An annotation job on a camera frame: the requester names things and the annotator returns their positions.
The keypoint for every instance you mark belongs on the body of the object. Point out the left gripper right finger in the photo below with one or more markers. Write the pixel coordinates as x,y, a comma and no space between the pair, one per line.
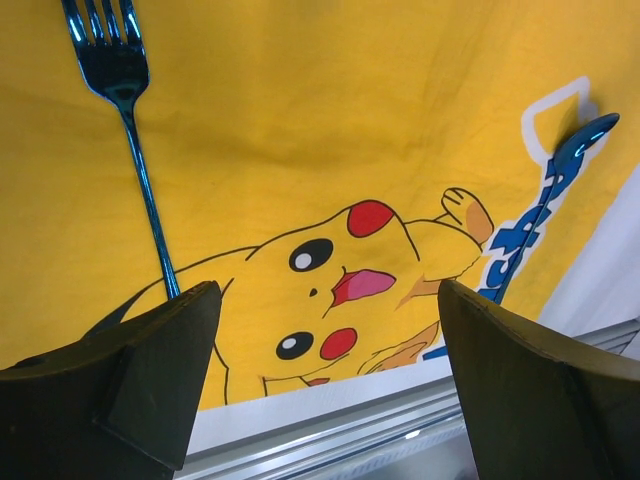
538,404

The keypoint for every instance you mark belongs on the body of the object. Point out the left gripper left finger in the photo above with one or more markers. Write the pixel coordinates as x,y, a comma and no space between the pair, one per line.
119,404

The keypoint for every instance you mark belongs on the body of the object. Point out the blue metal spoon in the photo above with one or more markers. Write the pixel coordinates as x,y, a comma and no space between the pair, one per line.
562,169

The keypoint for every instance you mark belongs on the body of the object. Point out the yellow Pikachu cloth placemat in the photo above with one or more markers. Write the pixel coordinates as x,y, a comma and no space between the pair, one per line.
328,163

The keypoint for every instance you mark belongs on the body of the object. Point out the blue metal fork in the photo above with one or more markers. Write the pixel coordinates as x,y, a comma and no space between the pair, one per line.
112,59

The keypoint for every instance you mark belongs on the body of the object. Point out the aluminium mounting rail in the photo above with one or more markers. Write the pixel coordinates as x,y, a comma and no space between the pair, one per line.
403,424

